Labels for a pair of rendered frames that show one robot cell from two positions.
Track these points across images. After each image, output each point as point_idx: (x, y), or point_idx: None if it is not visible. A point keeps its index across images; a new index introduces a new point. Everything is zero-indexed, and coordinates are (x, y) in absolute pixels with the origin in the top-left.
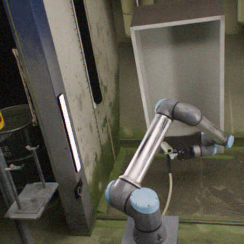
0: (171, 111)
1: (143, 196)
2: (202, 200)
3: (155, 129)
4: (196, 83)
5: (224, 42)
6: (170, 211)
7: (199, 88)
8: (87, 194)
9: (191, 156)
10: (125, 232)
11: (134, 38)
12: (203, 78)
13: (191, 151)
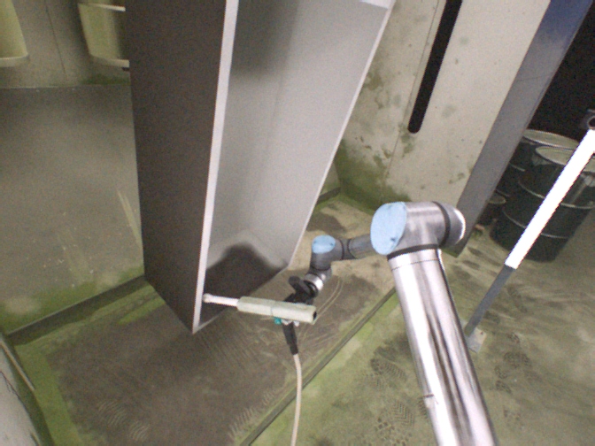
0: (445, 232)
1: None
2: (274, 349)
3: (450, 297)
4: (233, 164)
5: (368, 67)
6: (253, 406)
7: (235, 173)
8: None
9: (312, 299)
10: None
11: (234, 10)
12: (244, 152)
13: (312, 291)
